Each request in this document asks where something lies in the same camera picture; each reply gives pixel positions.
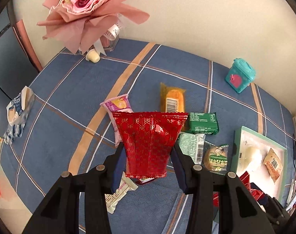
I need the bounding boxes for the dark green snack packet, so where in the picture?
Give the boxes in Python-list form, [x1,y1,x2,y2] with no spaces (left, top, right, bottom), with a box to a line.
[188,112,219,135]

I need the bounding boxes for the white bun in clear bag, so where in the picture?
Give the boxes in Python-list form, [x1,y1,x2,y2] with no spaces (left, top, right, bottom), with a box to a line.
[241,139,269,173]

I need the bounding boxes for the blue and white bag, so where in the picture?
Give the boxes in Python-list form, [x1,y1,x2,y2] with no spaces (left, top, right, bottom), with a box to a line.
[3,86,35,145]

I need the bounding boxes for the teal toy box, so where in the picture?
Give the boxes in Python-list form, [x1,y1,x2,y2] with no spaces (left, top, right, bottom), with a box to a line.
[225,58,256,93]

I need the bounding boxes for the pink rose bouquet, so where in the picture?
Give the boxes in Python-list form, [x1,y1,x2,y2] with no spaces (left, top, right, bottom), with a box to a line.
[36,0,150,54]

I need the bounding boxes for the pink wooden frame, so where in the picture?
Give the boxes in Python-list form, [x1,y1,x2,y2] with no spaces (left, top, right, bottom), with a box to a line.
[12,19,43,73]

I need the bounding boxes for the beige snack packet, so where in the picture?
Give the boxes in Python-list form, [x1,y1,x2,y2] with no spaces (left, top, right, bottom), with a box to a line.
[263,148,284,183]

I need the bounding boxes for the round cookie packet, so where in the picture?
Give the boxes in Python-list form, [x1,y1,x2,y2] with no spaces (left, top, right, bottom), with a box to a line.
[202,143,229,175]

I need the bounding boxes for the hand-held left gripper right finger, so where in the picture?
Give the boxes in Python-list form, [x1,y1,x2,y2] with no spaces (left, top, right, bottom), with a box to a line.
[171,143,276,234]

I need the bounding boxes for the white snack packet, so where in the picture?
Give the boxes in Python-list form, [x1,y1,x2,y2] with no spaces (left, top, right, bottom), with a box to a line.
[105,177,138,214]

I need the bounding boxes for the clear acrylic box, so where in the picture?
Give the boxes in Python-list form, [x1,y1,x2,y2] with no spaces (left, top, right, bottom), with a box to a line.
[99,24,120,52]

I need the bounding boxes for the mint green snack packet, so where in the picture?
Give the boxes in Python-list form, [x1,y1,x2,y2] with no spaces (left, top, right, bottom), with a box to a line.
[177,132,206,165]

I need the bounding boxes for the dark grey panel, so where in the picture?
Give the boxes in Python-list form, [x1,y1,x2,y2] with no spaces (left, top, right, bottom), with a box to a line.
[0,0,41,98]

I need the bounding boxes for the pink cake roll packet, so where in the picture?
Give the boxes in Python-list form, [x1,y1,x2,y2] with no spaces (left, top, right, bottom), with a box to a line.
[100,94,134,148]

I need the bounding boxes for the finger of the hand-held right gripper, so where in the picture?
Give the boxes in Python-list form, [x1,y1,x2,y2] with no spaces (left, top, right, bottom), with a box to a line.
[259,192,291,225]

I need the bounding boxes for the orange snack packet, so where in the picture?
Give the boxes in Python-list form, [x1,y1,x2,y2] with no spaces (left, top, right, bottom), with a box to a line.
[160,83,189,132]

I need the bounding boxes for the pile of stationery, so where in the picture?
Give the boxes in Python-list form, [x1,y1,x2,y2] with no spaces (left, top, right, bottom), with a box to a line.
[286,158,296,211]

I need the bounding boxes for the blue plaid cloth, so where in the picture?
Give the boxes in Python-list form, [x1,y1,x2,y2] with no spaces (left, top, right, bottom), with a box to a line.
[0,38,295,234]

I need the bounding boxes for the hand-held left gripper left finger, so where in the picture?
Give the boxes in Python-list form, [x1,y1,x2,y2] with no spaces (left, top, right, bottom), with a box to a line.
[22,143,126,234]

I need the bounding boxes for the white box with green rim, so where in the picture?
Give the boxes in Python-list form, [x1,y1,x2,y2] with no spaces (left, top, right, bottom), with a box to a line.
[230,126,288,207]

